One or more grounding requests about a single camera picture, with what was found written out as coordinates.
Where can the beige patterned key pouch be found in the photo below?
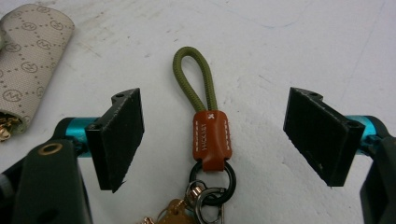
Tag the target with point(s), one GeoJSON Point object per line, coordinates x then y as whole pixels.
{"type": "Point", "coordinates": [26, 62]}

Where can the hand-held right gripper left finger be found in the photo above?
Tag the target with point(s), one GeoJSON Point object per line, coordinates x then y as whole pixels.
{"type": "Point", "coordinates": [113, 140]}

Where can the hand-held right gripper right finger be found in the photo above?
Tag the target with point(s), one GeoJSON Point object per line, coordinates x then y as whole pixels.
{"type": "Point", "coordinates": [323, 137]}

